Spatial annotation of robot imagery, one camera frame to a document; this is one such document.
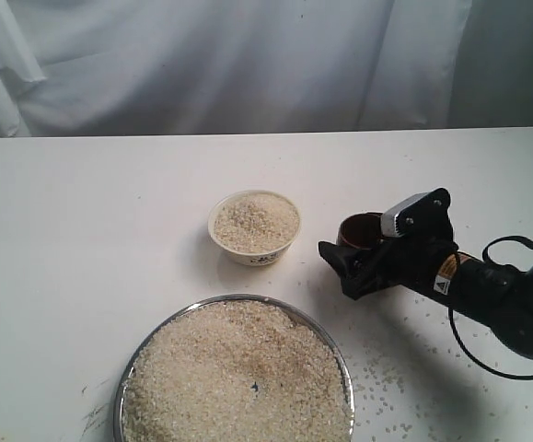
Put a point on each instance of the brown wooden cup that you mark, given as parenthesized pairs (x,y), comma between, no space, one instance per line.
(360,231)

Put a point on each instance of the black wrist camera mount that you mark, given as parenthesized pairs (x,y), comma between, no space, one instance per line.
(423,214)

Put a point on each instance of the white fabric backdrop curtain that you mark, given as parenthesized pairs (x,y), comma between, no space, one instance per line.
(86,68)

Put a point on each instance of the round metal tray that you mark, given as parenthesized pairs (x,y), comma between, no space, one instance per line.
(294,314)

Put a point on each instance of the rice pile in tray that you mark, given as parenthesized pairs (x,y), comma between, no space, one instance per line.
(236,371)

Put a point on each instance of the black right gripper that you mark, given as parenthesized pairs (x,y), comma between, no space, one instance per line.
(411,262)

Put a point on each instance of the rice in white bowl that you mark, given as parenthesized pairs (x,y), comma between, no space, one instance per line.
(256,223)

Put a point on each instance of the small white ceramic bowl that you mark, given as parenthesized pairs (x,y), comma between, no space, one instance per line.
(253,260)

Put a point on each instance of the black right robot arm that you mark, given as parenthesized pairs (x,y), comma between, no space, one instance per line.
(498,296)

